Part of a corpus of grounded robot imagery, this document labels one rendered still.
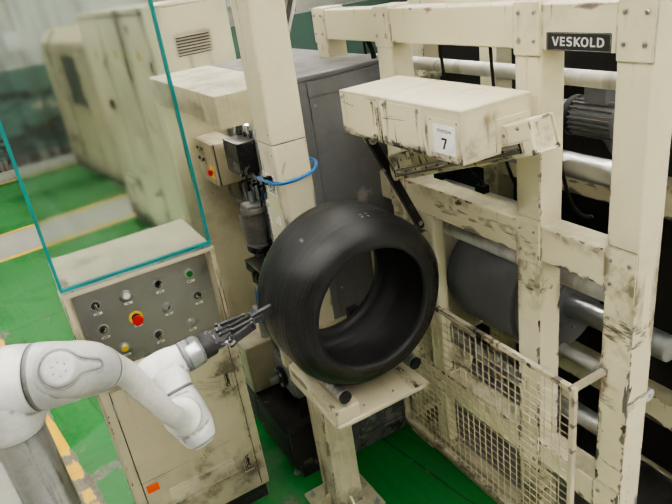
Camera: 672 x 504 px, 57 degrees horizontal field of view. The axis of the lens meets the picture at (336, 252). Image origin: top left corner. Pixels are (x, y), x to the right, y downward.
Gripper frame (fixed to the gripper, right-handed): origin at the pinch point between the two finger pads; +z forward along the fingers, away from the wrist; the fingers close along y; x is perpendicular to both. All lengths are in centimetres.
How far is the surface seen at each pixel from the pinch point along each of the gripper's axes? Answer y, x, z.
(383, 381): -1, 49, 32
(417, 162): 3, -20, 67
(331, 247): -10.1, -14.6, 23.7
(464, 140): -36, -39, 57
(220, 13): 347, -48, 141
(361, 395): -2, 47, 21
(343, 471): 26, 105, 14
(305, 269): -8.7, -11.5, 14.5
